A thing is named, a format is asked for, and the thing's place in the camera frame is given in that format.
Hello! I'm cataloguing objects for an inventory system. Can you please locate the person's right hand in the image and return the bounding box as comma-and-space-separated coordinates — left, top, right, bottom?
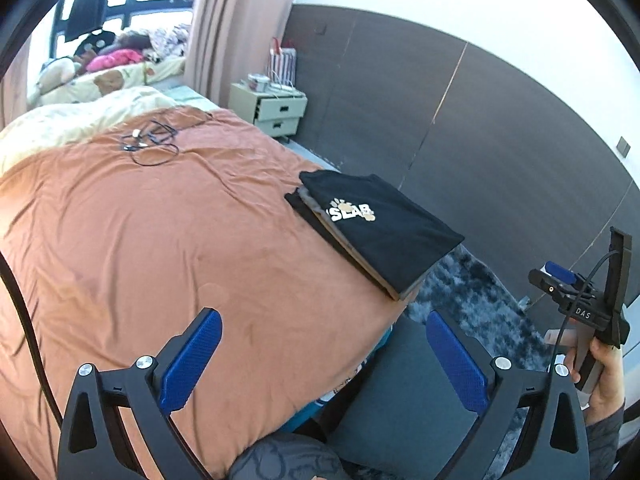
560, 330, 625, 426

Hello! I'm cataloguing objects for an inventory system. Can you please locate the pile of clothes and toys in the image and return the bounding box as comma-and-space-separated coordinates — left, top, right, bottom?
26, 22, 191, 110

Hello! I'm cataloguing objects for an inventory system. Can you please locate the person's patterned knee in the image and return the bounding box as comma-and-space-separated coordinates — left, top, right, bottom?
227, 434, 349, 480

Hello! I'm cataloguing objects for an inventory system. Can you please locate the black cable with earphones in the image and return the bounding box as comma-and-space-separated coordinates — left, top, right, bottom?
118, 109, 214, 168

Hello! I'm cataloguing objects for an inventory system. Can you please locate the pink beige curtain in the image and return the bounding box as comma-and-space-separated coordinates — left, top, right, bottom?
184, 0, 293, 106

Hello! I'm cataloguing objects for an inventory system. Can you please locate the grey fluffy rug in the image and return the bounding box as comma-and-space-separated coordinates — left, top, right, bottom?
403, 244, 551, 480

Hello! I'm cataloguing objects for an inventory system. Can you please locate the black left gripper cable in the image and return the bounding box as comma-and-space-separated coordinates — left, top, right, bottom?
0, 251, 64, 428

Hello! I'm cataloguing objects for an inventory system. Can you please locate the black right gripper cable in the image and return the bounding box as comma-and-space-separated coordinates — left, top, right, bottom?
554, 249, 622, 366

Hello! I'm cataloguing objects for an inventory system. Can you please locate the pale green bedside drawer unit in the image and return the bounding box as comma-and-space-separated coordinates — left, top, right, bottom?
228, 84, 308, 138

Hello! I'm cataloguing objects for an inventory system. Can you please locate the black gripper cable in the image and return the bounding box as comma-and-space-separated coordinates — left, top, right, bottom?
0, 251, 64, 428
554, 249, 622, 366

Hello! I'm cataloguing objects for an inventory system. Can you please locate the black printed t-shirt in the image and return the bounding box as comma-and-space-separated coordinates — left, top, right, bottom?
298, 169, 467, 296

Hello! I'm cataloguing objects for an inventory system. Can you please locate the orange bed sheet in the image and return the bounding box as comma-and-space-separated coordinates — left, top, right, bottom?
1, 107, 404, 478

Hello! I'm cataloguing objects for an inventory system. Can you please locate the cream fluffy blanket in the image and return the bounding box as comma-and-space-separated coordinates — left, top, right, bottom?
0, 84, 222, 176

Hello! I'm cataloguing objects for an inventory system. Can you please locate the striped gift bag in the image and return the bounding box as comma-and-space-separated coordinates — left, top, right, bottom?
268, 37, 297, 87

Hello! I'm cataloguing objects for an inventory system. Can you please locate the dark grey stool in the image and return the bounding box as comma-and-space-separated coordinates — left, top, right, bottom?
317, 315, 475, 479

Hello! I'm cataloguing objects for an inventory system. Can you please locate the person's right forearm sleeve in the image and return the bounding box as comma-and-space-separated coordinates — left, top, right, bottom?
586, 408, 624, 480

